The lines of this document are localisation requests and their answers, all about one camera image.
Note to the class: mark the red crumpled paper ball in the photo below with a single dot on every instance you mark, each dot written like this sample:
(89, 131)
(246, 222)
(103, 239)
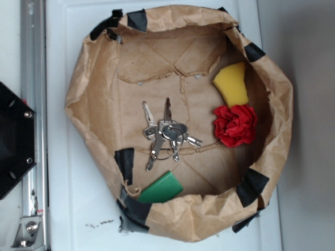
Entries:
(236, 125)

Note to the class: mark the brown paper bag tray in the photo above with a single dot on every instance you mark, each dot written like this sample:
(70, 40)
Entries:
(175, 52)

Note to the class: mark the yellow sponge piece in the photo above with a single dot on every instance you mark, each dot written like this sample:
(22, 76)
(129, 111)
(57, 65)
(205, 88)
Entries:
(230, 83)

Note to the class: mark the aluminium rail frame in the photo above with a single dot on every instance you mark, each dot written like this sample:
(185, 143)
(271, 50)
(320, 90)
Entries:
(33, 91)

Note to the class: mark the metal corner bracket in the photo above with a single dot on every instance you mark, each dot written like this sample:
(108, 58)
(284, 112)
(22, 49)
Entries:
(29, 234)

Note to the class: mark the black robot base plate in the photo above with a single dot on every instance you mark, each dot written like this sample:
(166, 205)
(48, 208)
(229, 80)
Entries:
(17, 140)

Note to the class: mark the silver key bunch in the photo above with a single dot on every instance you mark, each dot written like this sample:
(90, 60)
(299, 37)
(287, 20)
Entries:
(166, 130)

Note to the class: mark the green block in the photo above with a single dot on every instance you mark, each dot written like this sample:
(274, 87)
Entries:
(162, 190)

